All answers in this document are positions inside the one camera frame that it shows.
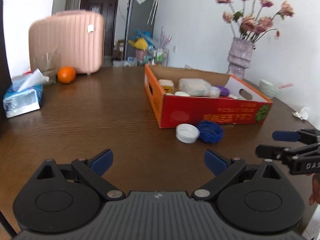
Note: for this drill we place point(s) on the grey refrigerator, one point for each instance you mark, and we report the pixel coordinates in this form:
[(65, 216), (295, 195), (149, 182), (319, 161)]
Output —
[(140, 17)]

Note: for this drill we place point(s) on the blue tissue pack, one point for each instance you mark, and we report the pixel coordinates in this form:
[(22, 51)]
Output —
[(24, 95)]

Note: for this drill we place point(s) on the cluttered storage cart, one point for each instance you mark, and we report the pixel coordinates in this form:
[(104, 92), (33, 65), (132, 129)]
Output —
[(150, 50)]

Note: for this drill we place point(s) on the white jar lid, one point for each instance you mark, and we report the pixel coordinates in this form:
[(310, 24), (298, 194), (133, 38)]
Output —
[(187, 133)]

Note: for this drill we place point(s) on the purple ceramic vase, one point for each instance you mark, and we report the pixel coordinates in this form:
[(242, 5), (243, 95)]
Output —
[(239, 57)]

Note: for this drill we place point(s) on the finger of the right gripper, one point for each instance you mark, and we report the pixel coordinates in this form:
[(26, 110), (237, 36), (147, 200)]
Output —
[(275, 153), (306, 136)]

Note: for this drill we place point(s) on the right hand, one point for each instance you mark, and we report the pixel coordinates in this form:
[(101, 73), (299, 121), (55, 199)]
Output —
[(315, 196)]

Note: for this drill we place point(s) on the green spray bottle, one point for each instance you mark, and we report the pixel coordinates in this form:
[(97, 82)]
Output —
[(215, 92)]

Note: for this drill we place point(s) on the white plastic container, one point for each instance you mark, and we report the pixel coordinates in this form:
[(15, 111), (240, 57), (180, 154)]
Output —
[(195, 87)]

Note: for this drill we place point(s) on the dried pink roses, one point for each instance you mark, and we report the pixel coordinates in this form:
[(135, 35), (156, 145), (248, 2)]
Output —
[(246, 22)]

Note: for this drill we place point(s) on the blue plastic lid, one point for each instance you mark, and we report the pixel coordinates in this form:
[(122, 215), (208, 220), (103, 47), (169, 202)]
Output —
[(210, 132)]

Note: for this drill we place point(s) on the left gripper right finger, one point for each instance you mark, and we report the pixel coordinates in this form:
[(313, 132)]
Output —
[(257, 199)]

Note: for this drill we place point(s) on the small beige box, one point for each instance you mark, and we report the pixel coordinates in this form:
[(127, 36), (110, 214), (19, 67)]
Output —
[(167, 85)]

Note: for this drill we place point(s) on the black paper bag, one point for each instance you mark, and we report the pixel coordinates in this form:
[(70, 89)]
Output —
[(5, 79)]

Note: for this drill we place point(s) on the purple plastic lid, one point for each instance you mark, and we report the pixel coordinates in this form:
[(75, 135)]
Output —
[(223, 91)]

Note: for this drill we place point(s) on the dark entrance door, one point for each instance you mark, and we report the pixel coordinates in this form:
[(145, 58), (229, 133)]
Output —
[(107, 9)]

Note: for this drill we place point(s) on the pale green bowl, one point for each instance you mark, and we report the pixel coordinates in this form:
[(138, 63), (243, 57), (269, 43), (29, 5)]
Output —
[(268, 89)]

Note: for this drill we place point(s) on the pink suitcase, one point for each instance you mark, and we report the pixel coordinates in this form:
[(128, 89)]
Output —
[(73, 37)]

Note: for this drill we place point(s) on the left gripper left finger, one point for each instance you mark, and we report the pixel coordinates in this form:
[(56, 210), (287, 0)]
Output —
[(60, 198)]

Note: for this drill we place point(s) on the crumpled white tissue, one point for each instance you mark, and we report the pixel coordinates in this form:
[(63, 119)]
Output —
[(302, 114)]

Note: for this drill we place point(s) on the orange fruit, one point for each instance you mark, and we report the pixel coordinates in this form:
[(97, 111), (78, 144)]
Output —
[(66, 75)]

